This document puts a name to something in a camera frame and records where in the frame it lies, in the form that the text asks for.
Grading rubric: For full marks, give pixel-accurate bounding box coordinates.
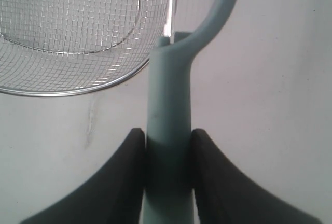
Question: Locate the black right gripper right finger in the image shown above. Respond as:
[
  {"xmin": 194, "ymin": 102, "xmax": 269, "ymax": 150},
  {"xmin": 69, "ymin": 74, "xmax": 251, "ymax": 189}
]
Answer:
[{"xmin": 191, "ymin": 129, "xmax": 321, "ymax": 223}]

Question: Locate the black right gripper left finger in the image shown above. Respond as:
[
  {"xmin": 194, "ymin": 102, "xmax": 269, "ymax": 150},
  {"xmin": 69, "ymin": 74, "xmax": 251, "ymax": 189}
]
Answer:
[{"xmin": 23, "ymin": 128, "xmax": 146, "ymax": 223}]

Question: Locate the oval wire mesh basket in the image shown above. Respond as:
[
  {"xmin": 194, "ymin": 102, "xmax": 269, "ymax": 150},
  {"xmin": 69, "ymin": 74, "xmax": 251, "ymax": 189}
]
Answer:
[{"xmin": 1, "ymin": 0, "xmax": 177, "ymax": 97}]

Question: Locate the teal handled vegetable peeler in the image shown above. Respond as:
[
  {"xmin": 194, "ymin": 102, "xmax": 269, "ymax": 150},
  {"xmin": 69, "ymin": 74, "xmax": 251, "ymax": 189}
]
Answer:
[{"xmin": 142, "ymin": 0, "xmax": 237, "ymax": 223}]

